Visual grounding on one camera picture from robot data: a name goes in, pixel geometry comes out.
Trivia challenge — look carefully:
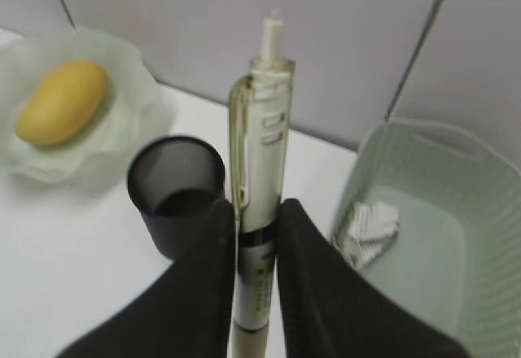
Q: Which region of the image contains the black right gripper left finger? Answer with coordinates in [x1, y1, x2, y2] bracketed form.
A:
[60, 200, 235, 357]

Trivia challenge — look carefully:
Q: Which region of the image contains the waste paper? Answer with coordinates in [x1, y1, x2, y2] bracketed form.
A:
[331, 201, 400, 270]

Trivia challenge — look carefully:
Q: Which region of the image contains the pale green wavy glass plate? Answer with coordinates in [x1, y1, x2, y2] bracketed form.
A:
[1, 28, 175, 197]

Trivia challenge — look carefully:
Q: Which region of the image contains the beige grip ballpoint pen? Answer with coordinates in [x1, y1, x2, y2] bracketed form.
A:
[229, 10, 296, 357]

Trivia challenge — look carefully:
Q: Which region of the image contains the yellow mango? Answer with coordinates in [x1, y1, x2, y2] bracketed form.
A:
[15, 59, 108, 147]

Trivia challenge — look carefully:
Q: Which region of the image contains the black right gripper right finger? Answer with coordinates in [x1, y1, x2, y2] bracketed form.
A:
[277, 199, 468, 357]

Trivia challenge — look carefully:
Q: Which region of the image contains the black mesh pen holder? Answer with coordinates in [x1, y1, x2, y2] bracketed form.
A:
[126, 135, 225, 261]

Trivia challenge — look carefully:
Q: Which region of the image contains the pale green woven basket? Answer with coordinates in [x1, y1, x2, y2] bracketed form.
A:
[330, 120, 520, 357]

